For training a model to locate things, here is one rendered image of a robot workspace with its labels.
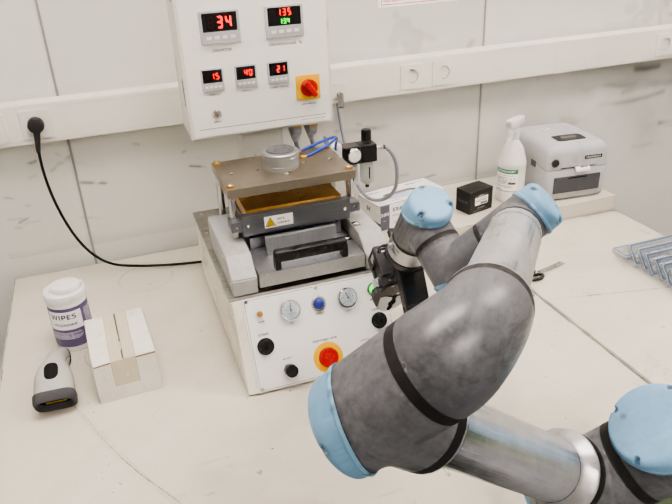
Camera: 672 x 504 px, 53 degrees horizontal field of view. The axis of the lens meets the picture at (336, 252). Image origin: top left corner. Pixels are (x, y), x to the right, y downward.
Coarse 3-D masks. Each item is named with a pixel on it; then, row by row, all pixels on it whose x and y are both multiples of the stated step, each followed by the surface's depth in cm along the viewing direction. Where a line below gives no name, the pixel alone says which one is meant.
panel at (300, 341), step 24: (312, 288) 134; (336, 288) 135; (360, 288) 137; (264, 312) 131; (312, 312) 134; (336, 312) 135; (360, 312) 137; (384, 312) 138; (264, 336) 131; (288, 336) 133; (312, 336) 134; (336, 336) 135; (360, 336) 137; (264, 360) 131; (288, 360) 133; (312, 360) 134; (264, 384) 131; (288, 384) 133
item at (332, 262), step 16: (272, 240) 135; (288, 240) 136; (304, 240) 138; (352, 240) 141; (256, 256) 136; (272, 256) 136; (320, 256) 135; (336, 256) 135; (352, 256) 135; (256, 272) 131; (272, 272) 130; (288, 272) 131; (304, 272) 133; (320, 272) 134
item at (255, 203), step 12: (276, 192) 143; (288, 192) 143; (300, 192) 143; (312, 192) 142; (324, 192) 142; (336, 192) 142; (240, 204) 139; (252, 204) 138; (264, 204) 138; (276, 204) 137; (288, 204) 138
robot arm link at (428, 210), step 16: (416, 192) 104; (432, 192) 104; (416, 208) 102; (432, 208) 103; (448, 208) 103; (400, 224) 107; (416, 224) 103; (432, 224) 102; (448, 224) 104; (400, 240) 109; (416, 240) 104
